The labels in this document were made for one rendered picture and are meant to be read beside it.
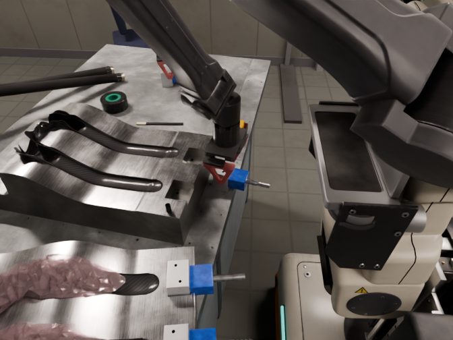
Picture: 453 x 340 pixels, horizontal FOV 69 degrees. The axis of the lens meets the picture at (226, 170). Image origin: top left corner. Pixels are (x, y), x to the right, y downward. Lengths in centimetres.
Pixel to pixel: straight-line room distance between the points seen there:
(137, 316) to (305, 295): 77
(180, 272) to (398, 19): 47
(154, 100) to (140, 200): 52
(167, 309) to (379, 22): 49
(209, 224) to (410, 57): 56
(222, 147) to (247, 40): 243
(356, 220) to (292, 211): 134
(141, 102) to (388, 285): 86
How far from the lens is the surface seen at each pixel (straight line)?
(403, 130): 26
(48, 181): 75
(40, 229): 83
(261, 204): 183
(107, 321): 59
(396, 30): 26
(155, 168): 74
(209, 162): 70
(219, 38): 310
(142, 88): 122
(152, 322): 58
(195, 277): 59
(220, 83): 59
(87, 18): 335
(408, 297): 77
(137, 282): 63
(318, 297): 127
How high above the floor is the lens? 139
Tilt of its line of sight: 44 degrees down
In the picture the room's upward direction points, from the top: straight up
